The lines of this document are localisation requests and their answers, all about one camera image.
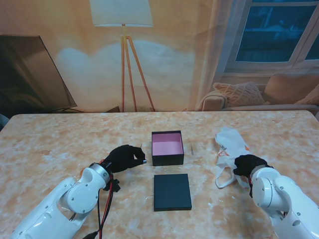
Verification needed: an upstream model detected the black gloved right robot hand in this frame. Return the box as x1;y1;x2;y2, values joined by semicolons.
233;154;274;188

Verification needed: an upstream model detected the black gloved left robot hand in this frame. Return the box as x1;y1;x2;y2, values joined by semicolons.
104;144;147;174

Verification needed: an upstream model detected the white plastic bag orange print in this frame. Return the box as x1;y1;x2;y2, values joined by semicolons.
214;127;252;189

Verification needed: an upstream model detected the black gift box pink inside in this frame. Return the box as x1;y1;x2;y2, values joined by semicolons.
151;130;184;167

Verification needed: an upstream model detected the black flat box lid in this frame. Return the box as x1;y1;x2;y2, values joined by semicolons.
153;173;193;212

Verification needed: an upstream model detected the knitted beige cushion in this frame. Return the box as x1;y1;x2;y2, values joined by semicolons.
213;82;266;107

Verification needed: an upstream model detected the beige sofa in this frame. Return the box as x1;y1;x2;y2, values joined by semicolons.
199;73;319;112

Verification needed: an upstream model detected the dark flat television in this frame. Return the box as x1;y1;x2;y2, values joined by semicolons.
0;35;84;114

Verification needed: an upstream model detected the white framed window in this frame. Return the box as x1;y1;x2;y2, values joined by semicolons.
223;0;319;75

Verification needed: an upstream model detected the tripod floor lamp white shade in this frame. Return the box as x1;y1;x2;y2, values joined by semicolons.
89;0;157;112

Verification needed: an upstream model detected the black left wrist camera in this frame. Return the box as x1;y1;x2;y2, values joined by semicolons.
103;179;122;193

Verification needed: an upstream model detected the red black left arm cable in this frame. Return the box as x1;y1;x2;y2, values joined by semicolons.
83;159;118;239

